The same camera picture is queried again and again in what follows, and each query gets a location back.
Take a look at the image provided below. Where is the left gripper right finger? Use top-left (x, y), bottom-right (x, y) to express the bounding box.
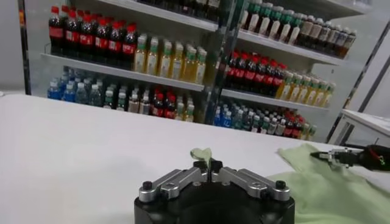
top-left (210, 160), bottom-right (291, 201)

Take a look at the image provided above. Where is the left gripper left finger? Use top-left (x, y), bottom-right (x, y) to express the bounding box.
top-left (138, 160), bottom-right (210, 203)

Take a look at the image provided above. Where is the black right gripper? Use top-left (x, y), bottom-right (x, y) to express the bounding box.
top-left (310, 144), bottom-right (390, 172)

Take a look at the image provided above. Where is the green t-shirt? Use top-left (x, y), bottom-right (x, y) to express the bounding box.
top-left (190, 142), bottom-right (390, 224)

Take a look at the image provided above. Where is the white side table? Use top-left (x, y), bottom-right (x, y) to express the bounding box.
top-left (328, 108), bottom-right (390, 150)

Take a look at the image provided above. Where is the red cap cola bottle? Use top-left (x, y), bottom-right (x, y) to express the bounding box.
top-left (256, 58), bottom-right (268, 94)
top-left (227, 51), bottom-right (239, 89)
top-left (283, 117), bottom-right (294, 138)
top-left (274, 63), bottom-right (287, 98)
top-left (108, 21), bottom-right (123, 66)
top-left (94, 18), bottom-right (109, 63)
top-left (265, 60), bottom-right (277, 97)
top-left (122, 24), bottom-right (138, 69)
top-left (48, 5), bottom-right (64, 55)
top-left (164, 94), bottom-right (177, 119)
top-left (292, 119), bottom-right (302, 139)
top-left (152, 93), bottom-right (165, 118)
top-left (64, 10), bottom-right (80, 57)
top-left (246, 56), bottom-right (258, 92)
top-left (237, 54), bottom-right (248, 91)
top-left (79, 14), bottom-right (94, 60)

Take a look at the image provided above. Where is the blue water bottle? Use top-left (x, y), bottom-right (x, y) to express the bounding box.
top-left (47, 80), bottom-right (61, 100)
top-left (62, 83), bottom-right (76, 103)
top-left (213, 108), bottom-right (223, 127)
top-left (222, 110), bottom-right (232, 128)

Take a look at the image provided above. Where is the white cooler shelf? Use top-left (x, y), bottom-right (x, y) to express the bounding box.
top-left (41, 53), bottom-right (205, 92)
top-left (97, 0), bottom-right (219, 33)
top-left (237, 29), bottom-right (345, 66)
top-left (221, 88), bottom-right (330, 111)

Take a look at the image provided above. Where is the navy label dark bottle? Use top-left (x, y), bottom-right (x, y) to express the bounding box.
top-left (335, 27), bottom-right (348, 57)
top-left (319, 23), bottom-right (333, 52)
top-left (342, 30), bottom-right (357, 59)
top-left (328, 26), bottom-right (341, 54)

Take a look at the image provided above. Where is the beverage display cooler cabinet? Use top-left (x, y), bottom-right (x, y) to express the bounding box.
top-left (18, 0), bottom-right (372, 144)

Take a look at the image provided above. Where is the beige label dark bottle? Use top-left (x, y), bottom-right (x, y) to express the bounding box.
top-left (310, 19), bottom-right (324, 49)
top-left (300, 16), bottom-right (314, 46)

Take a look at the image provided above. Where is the green cap tea bottle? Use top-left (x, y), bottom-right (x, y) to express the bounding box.
top-left (239, 9), bottom-right (249, 30)
top-left (279, 10), bottom-right (292, 43)
top-left (258, 2), bottom-right (271, 37)
top-left (289, 13), bottom-right (302, 46)
top-left (269, 5), bottom-right (283, 40)
top-left (248, 0), bottom-right (260, 33)

